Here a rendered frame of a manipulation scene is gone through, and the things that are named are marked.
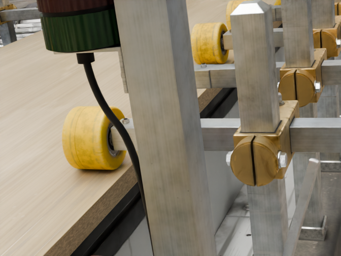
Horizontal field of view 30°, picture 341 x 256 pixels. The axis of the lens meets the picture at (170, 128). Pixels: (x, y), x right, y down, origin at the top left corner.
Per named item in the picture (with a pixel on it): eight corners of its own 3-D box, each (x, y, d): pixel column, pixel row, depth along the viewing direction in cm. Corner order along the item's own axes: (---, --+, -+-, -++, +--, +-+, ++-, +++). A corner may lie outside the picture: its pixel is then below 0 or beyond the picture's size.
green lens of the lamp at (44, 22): (148, 28, 44) (143, -4, 44) (111, 49, 39) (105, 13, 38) (72, 33, 46) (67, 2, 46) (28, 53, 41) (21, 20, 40)
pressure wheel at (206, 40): (223, 13, 122) (215, 42, 118) (232, 42, 128) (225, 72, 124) (193, 15, 125) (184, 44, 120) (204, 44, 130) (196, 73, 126)
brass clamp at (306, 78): (332, 79, 98) (330, 47, 96) (319, 107, 86) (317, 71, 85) (292, 80, 100) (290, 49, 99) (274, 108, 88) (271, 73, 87)
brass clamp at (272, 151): (306, 139, 76) (303, 99, 75) (285, 188, 64) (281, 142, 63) (256, 138, 78) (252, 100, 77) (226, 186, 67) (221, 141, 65)
